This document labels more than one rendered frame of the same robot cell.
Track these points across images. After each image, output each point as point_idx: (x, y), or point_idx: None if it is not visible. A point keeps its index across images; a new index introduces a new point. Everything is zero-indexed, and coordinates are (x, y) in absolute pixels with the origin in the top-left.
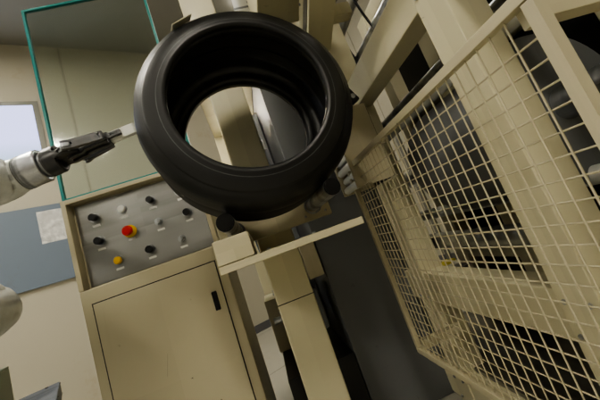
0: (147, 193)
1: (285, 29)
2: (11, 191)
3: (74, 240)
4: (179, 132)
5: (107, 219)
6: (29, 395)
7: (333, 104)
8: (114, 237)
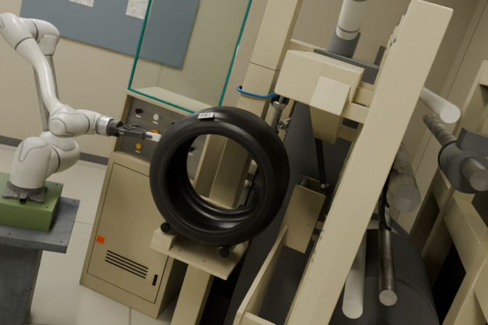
0: (176, 117)
1: (259, 159)
2: (91, 134)
3: (122, 119)
4: (189, 139)
5: (146, 117)
6: (66, 197)
7: (251, 220)
8: None
